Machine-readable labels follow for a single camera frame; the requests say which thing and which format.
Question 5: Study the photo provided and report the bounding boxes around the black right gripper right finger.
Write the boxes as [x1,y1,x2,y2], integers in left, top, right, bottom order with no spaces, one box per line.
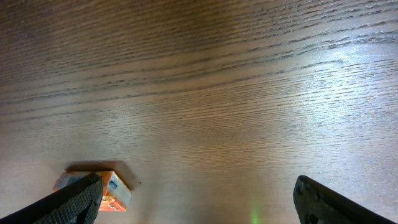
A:
[293,175,395,224]

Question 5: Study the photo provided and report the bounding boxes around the orange small carton box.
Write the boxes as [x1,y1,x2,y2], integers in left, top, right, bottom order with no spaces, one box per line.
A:
[53,170,131,212]

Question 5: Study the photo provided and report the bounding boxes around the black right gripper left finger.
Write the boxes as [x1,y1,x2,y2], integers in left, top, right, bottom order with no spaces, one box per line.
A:
[1,172,103,224]

